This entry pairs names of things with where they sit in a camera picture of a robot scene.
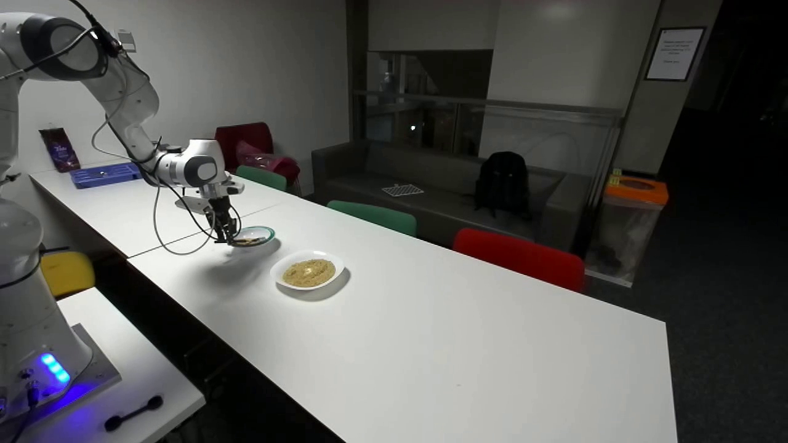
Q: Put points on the framed wall notice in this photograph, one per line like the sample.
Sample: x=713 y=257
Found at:
x=676 y=52

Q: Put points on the bin with orange lid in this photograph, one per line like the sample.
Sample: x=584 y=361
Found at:
x=630 y=226

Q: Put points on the yellow chair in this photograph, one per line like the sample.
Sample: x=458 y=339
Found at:
x=68 y=271

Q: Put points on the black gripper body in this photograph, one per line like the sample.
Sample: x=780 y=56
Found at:
x=221 y=207

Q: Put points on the blue flat box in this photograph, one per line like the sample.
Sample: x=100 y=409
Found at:
x=108 y=173

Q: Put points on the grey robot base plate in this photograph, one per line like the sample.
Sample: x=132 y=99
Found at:
x=90 y=377

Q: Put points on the red chair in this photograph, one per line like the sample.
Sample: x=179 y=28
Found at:
x=518 y=254

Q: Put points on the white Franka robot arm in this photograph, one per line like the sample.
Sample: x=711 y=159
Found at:
x=125 y=89

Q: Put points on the green chair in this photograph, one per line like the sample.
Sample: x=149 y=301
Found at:
x=372 y=215
x=261 y=175

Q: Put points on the black backpack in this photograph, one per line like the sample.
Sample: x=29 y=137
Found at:
x=503 y=187

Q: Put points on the dark purple tablet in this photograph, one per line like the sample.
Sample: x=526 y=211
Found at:
x=60 y=151

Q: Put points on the white wall thermostat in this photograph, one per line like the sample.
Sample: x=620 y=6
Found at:
x=127 y=40

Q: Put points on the dark red armchair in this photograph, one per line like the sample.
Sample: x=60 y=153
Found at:
x=259 y=150

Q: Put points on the large heap of rice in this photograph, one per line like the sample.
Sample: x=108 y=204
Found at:
x=309 y=271

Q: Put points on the paper sheet on sofa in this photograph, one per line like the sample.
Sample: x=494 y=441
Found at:
x=403 y=191

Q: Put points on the black dumbbell-shaped tool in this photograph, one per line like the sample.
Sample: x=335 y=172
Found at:
x=133 y=415

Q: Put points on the green-rimmed small bowl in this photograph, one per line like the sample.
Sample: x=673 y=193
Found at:
x=266 y=237

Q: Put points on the white oval bowl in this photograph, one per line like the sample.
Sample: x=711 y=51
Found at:
x=285 y=284

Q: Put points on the dark grey sofa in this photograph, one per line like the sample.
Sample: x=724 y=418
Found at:
x=445 y=175

